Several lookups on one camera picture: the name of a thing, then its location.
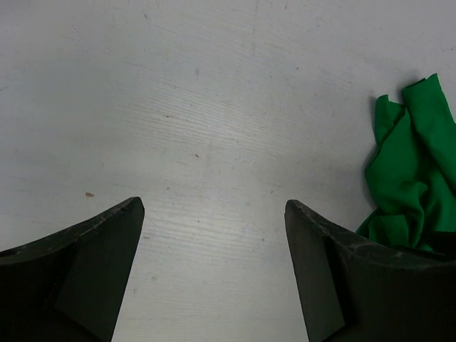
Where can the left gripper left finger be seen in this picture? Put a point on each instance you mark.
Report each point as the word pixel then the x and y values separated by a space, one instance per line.
pixel 69 285

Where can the green t shirt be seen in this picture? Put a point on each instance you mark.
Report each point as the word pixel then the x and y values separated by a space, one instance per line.
pixel 411 174

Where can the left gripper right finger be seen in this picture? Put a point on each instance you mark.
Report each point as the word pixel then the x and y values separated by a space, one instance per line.
pixel 354 289

